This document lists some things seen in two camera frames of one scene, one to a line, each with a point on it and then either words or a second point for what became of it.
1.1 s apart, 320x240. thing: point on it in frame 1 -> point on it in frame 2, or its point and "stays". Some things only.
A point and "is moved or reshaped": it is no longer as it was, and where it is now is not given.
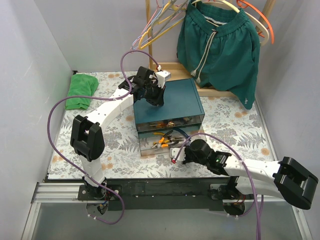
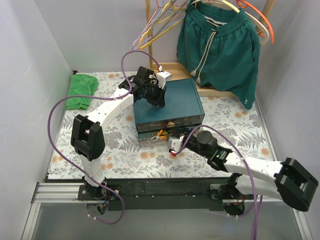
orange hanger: x=244 y=4 stays
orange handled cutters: x=162 y=143 -> x=158 y=136
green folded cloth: x=80 y=85 stays
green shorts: x=218 y=44 stays
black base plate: x=163 y=194 stays
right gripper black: x=186 y=155 -> x=183 y=139
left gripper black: x=155 y=97 stays
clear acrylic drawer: x=159 y=142 is moved or reshaped
